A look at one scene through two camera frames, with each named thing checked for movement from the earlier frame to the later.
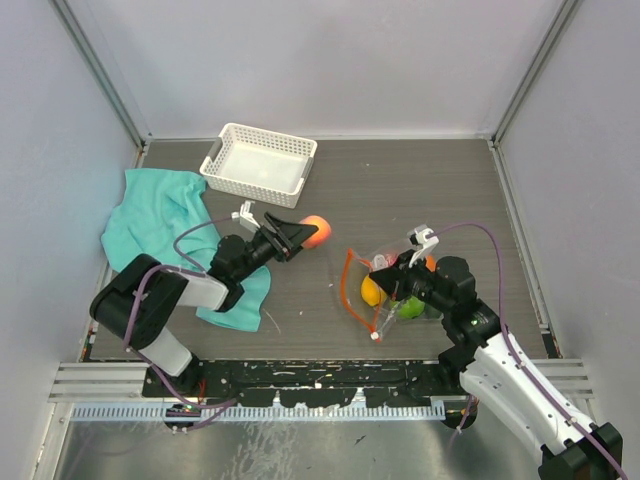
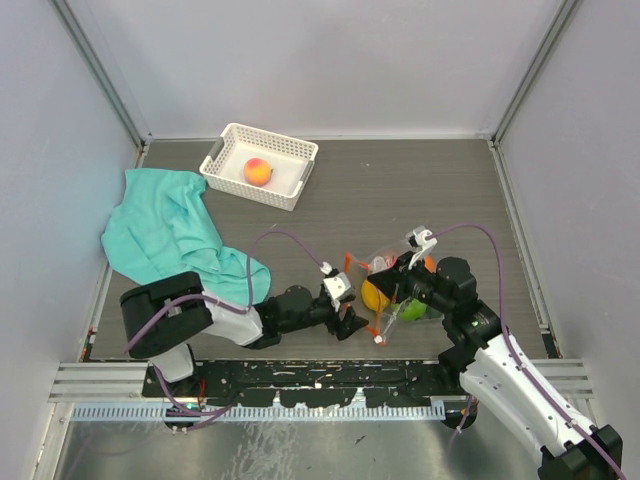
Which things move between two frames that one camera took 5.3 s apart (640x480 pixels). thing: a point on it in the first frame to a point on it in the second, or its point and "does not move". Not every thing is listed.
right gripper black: x=387 y=278 does not move
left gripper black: x=282 y=249 to x=347 y=324
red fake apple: x=380 y=261 does not move
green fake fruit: x=412 y=307 does not move
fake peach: x=321 y=236 to x=257 y=171
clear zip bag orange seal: x=371 y=304 does not move
